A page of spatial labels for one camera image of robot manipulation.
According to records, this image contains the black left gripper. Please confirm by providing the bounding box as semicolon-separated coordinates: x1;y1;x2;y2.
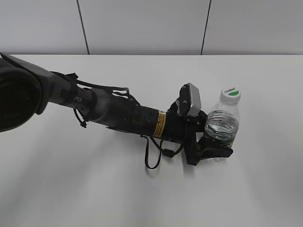
163;100;233;166

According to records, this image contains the clear cestbon water bottle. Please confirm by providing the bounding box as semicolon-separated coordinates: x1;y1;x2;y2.
204;98;240;148

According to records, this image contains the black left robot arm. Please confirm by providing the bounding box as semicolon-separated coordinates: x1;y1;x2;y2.
0;53;233;166

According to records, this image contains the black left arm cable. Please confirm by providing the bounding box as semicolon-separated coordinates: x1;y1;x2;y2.
139;134;184;169

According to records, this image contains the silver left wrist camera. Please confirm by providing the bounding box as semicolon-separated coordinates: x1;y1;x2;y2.
177;83;201;117

